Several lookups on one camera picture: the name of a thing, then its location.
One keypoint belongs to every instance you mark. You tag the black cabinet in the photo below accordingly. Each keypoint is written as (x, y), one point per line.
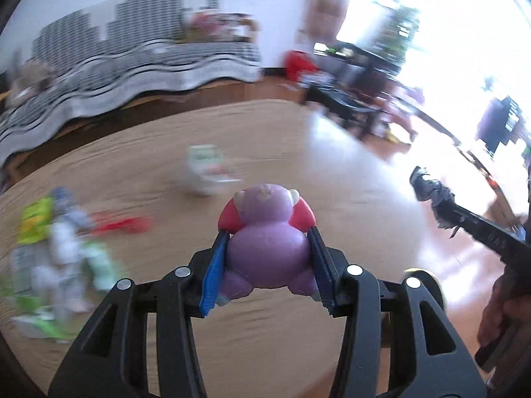
(498, 122)

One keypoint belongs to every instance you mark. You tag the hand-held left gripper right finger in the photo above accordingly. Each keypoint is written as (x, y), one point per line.
(323, 273)

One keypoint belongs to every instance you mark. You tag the white carton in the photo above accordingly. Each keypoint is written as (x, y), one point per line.
(207, 170)

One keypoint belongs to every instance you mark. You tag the black and white patterned blanket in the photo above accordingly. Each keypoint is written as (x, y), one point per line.
(124, 62)

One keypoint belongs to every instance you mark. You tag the beige plush toy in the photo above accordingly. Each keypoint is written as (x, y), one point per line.
(29, 81)

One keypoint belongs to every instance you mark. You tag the white and green plastic toy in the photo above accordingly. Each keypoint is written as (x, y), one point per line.
(70, 257)

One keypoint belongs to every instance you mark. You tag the red plastic bag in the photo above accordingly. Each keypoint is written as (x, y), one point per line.
(298, 64)

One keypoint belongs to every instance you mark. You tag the green potted plant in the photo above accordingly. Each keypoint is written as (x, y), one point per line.
(398, 25)

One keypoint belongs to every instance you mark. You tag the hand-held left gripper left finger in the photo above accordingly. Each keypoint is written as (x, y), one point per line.
(213, 273)

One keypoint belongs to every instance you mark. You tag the wooden sofa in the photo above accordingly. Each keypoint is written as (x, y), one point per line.
(166, 99)

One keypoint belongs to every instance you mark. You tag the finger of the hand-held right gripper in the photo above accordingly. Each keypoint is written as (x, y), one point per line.
(477, 228)

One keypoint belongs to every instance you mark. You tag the person's right hand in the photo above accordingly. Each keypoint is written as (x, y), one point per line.
(495, 311)

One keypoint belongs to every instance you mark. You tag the brown checked curtain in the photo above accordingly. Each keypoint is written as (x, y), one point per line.
(330, 0)

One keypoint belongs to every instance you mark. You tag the yellow-green packet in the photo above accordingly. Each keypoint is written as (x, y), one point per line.
(35, 219)

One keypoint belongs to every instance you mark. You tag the black side table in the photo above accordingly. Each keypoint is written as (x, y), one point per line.
(352, 103)

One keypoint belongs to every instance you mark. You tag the grey foil wrapper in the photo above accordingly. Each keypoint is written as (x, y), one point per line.
(427, 186)

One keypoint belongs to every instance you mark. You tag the red plastic strip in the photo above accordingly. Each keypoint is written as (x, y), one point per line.
(120, 224)

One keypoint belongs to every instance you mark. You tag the purple bear toy figure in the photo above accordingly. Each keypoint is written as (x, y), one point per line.
(265, 248)

